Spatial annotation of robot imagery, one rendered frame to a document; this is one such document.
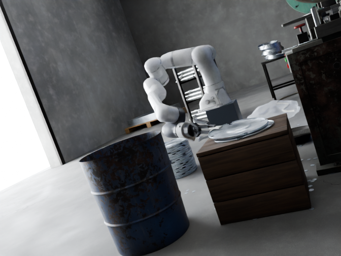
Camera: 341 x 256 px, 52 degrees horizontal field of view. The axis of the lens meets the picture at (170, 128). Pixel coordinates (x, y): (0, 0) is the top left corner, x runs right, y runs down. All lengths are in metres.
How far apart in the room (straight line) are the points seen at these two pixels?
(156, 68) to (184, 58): 0.18
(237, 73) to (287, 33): 1.47
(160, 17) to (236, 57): 2.26
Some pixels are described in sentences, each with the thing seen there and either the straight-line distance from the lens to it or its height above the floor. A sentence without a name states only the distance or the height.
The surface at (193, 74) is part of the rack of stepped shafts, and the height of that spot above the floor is 0.71.
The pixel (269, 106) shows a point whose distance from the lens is 3.45.
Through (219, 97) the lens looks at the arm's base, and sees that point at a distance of 2.15.
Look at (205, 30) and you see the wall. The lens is 9.10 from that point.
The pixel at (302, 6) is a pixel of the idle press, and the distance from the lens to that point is 5.16.
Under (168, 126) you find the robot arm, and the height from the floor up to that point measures 0.45.
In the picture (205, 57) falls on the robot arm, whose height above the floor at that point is 0.76.
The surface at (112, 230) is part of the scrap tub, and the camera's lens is 1.69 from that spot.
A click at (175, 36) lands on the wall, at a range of 9.38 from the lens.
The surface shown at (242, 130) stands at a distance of 1.63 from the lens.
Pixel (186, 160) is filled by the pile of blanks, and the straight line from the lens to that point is 2.62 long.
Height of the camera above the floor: 0.67
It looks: 7 degrees down
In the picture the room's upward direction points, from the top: 19 degrees counter-clockwise
